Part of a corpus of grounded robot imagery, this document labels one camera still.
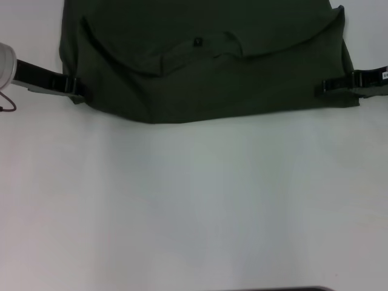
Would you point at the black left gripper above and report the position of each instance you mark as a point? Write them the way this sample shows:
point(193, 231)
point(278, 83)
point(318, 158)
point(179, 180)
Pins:
point(39, 75)

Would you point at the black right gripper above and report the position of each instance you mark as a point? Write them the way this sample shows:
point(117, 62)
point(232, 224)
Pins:
point(374, 77)

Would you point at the dark green FREE t-shirt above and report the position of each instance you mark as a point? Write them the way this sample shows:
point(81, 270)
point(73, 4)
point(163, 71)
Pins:
point(212, 60)

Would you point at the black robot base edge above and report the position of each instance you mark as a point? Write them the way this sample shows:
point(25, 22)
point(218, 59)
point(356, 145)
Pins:
point(272, 288)

